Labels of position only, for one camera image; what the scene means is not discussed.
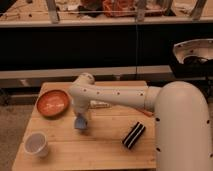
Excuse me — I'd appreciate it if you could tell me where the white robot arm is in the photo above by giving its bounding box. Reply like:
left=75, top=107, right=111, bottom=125
left=69, top=73, right=213, bottom=171

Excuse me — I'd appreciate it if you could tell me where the orange crate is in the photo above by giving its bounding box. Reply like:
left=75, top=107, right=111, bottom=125
left=102, top=0, right=134, bottom=17

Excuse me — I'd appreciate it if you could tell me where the orange ceramic bowl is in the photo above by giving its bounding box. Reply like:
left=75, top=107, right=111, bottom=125
left=36, top=90, right=70, bottom=117

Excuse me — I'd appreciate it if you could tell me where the white plastic cup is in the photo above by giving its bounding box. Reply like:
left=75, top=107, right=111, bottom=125
left=24, top=132, right=49, bottom=157

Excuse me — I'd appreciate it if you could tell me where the wooden table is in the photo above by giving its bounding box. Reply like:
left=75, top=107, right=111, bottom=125
left=11, top=80, right=161, bottom=171

